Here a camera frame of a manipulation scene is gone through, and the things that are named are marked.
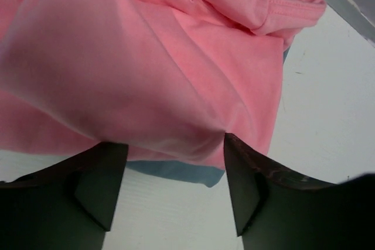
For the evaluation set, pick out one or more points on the pink t shirt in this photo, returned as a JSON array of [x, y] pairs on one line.
[[71, 75]]

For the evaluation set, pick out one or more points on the teal folded t shirt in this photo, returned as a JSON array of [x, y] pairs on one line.
[[187, 174]]

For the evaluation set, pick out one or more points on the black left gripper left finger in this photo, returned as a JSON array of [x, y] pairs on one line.
[[69, 205]]

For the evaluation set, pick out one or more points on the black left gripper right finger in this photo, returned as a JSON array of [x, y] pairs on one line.
[[275, 207]]

